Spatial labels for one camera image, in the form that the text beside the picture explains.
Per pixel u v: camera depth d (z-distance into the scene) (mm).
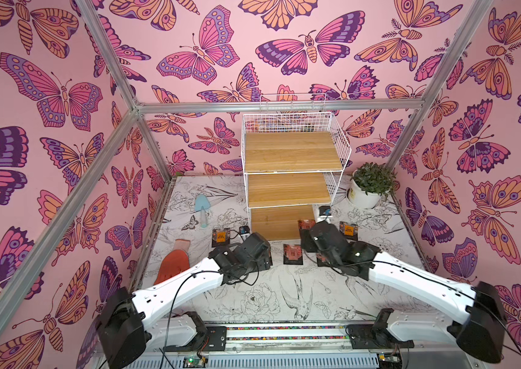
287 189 813
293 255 916
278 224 1054
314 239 585
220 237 980
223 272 516
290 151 716
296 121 973
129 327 389
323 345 730
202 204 1101
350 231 999
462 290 427
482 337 379
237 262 544
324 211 676
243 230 725
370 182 929
